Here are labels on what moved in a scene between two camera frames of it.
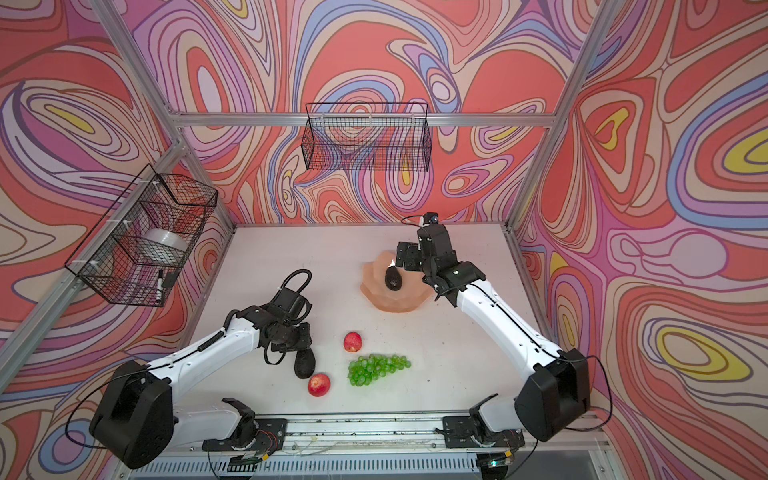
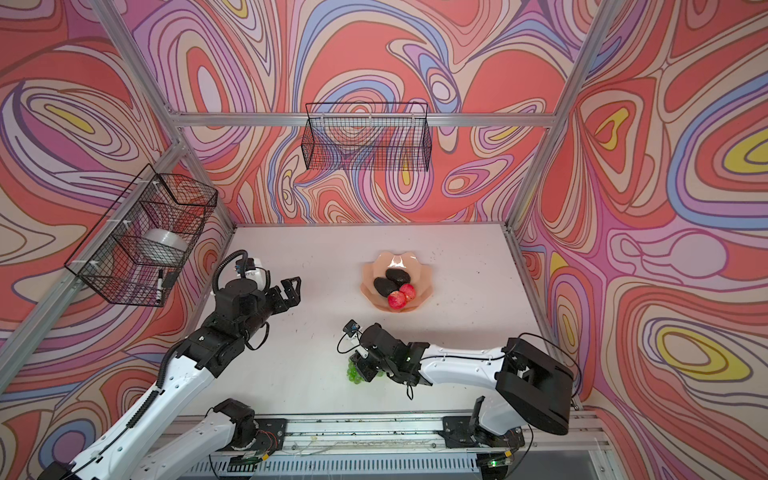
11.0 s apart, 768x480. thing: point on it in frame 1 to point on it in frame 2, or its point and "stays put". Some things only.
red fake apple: [319, 385] to [396, 299]
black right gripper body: [415, 259] to [370, 367]
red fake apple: [352, 342] to [408, 290]
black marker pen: [159, 293] stays put
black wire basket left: [138, 246] stays put
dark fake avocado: [304, 363] to [385, 286]
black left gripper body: [295, 337] to [261, 314]
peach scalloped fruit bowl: [412, 294] stays put
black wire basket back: [367, 137] stays put
